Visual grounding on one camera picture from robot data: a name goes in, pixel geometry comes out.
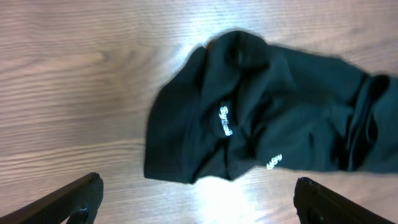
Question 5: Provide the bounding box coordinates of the black t-shirt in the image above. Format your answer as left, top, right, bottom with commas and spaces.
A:
144, 31, 397, 184

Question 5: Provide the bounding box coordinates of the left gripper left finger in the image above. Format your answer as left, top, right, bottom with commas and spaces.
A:
1, 172, 104, 224

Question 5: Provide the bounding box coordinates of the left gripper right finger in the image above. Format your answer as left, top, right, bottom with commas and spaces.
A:
294, 177, 394, 224

